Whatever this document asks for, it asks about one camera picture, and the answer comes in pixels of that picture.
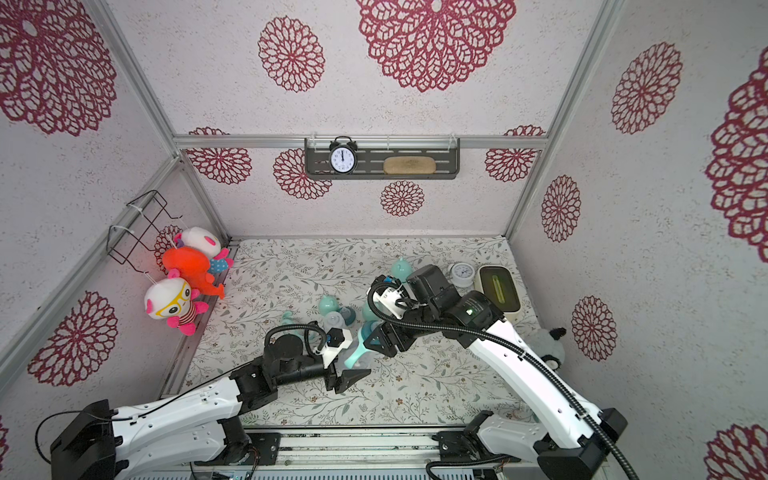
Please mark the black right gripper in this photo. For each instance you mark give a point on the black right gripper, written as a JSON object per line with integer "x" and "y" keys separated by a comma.
{"x": 398, "y": 336}

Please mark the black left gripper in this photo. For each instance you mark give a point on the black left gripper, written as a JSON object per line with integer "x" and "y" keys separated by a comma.
{"x": 344, "y": 382}

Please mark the mint bottle cap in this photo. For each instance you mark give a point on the mint bottle cap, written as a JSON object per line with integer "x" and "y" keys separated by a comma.
{"x": 368, "y": 314}
{"x": 328, "y": 304}
{"x": 401, "y": 269}

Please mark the teal nipple collar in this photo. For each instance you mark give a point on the teal nipple collar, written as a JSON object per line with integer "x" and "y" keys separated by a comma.
{"x": 366, "y": 330}
{"x": 348, "y": 314}

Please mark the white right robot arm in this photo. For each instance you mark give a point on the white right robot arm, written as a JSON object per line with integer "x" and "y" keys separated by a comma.
{"x": 571, "y": 438}

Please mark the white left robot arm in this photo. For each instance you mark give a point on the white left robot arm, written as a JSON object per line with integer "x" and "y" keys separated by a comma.
{"x": 201, "y": 425}

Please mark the white small alarm clock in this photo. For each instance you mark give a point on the white small alarm clock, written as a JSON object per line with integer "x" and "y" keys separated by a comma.
{"x": 462, "y": 275}

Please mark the cream box dark lid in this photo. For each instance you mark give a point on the cream box dark lid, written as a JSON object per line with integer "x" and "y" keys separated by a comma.
{"x": 496, "y": 283}

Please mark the grey white plush toy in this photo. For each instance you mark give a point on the grey white plush toy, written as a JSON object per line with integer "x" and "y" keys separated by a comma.
{"x": 547, "y": 345}

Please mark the white plush blue polka-dot outfit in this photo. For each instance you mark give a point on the white plush blue polka-dot outfit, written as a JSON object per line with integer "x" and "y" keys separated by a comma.
{"x": 206, "y": 242}

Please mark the orange plush toy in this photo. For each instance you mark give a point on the orange plush toy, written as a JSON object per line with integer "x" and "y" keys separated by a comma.
{"x": 193, "y": 266}

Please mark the white plush red striped outfit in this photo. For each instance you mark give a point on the white plush red striped outfit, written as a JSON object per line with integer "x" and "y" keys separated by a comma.
{"x": 174, "y": 300}

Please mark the black alarm clock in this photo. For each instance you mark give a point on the black alarm clock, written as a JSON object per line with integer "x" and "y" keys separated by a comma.
{"x": 343, "y": 154}

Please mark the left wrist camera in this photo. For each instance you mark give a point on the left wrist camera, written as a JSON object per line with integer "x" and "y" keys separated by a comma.
{"x": 329, "y": 355}

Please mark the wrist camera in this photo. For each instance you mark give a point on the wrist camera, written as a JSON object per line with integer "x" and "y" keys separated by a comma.
{"x": 329, "y": 355}
{"x": 393, "y": 300}

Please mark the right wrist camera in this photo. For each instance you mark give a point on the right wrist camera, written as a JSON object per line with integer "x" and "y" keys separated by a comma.
{"x": 393, "y": 300}

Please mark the grey wall shelf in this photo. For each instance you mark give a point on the grey wall shelf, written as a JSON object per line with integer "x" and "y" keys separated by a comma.
{"x": 372, "y": 153}

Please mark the black wire basket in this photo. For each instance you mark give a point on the black wire basket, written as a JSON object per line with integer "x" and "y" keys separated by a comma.
{"x": 139, "y": 241}

